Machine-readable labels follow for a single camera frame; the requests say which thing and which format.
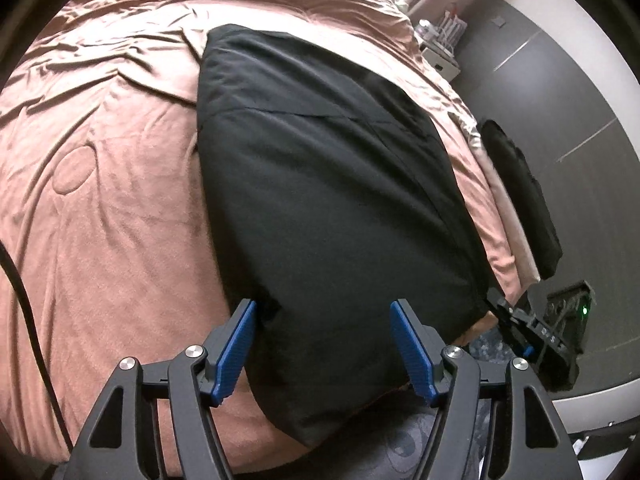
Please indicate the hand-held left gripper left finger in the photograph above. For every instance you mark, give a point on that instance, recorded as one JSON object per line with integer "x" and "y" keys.
{"x": 235, "y": 355}

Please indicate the dark grey wardrobe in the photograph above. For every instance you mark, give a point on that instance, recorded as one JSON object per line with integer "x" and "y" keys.
{"x": 575, "y": 85}

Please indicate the beige bed sheet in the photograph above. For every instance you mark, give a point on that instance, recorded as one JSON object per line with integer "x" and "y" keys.
{"x": 505, "y": 210}

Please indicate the black fuzzy cloth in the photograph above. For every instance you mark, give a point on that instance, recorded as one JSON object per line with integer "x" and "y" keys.
{"x": 520, "y": 195}

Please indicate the large black garment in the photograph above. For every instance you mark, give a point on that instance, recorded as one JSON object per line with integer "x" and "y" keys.
{"x": 325, "y": 185}

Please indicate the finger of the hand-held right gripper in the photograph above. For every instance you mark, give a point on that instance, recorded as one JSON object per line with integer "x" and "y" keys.
{"x": 505, "y": 310}

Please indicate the grey patterned cloth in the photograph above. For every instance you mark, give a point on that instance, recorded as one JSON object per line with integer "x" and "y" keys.
{"x": 390, "y": 445}

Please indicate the white drawer cabinet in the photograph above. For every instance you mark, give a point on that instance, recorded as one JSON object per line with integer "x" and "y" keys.
{"x": 442, "y": 62}

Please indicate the pink blanket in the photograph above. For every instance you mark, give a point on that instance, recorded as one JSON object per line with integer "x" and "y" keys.
{"x": 100, "y": 210}

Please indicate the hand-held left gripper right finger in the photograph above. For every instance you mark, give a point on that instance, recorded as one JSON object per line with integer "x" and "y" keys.
{"x": 410, "y": 350}

